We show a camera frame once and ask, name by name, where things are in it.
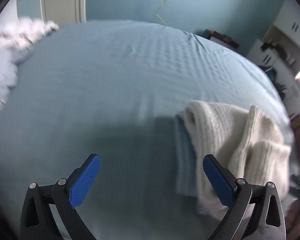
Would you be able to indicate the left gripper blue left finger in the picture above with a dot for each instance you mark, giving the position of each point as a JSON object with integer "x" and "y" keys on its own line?
{"x": 37, "y": 221}

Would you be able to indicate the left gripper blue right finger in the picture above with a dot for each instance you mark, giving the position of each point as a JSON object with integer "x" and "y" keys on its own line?
{"x": 254, "y": 211}

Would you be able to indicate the blue and cream knit sweater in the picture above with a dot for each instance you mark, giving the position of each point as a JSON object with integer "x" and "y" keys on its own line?
{"x": 247, "y": 142}

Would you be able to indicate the light grey crumpled sheet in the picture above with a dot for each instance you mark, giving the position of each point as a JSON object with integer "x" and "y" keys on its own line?
{"x": 8, "y": 75}

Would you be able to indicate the blue bed sheet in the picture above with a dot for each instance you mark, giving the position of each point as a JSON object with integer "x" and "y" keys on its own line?
{"x": 113, "y": 88}

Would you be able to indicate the white puffy duvet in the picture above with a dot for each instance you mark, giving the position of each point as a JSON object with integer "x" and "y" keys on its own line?
{"x": 17, "y": 39}

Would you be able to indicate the black and white box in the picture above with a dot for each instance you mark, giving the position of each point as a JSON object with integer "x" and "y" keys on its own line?
{"x": 222, "y": 39}

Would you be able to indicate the white panel door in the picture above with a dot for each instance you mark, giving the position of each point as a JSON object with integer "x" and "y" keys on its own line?
{"x": 63, "y": 12}

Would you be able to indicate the white cabinet with dark handles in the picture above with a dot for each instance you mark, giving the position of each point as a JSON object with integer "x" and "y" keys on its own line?
{"x": 276, "y": 69}

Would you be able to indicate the white upper wall cabinet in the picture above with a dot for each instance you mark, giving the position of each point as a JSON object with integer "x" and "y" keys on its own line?
{"x": 288, "y": 20}

